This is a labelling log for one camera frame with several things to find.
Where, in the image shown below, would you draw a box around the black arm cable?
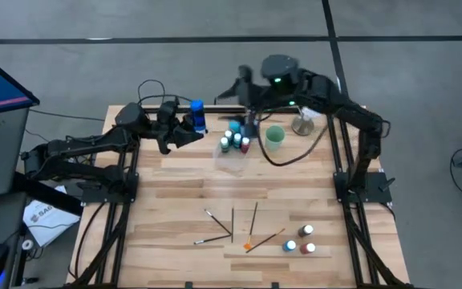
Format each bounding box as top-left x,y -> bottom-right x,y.
136,79 -> 195,106
256,114 -> 330,168

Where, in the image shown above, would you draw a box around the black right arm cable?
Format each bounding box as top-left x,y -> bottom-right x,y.
256,114 -> 330,168

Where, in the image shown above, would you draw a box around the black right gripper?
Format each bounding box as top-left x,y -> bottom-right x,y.
216,66 -> 284,140

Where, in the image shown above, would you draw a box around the orange fan paintbrush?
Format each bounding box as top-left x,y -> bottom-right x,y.
243,201 -> 259,251

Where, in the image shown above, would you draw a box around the clear plastic bin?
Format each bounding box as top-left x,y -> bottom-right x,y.
213,118 -> 256,176

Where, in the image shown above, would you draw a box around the black desk beam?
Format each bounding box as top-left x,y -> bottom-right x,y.
10,176 -> 84,218

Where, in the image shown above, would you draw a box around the black paintbrush orange bristles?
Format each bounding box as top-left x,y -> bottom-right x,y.
245,228 -> 286,254

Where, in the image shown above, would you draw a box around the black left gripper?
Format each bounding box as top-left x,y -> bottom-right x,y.
156,100 -> 205,156

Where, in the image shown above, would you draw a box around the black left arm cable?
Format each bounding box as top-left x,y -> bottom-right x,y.
136,79 -> 195,106

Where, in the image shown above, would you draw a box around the pale green plastic cup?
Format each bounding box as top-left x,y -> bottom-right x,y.
265,124 -> 286,153

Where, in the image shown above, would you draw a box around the white printed paper booklet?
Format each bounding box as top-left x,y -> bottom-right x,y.
22,199 -> 82,248

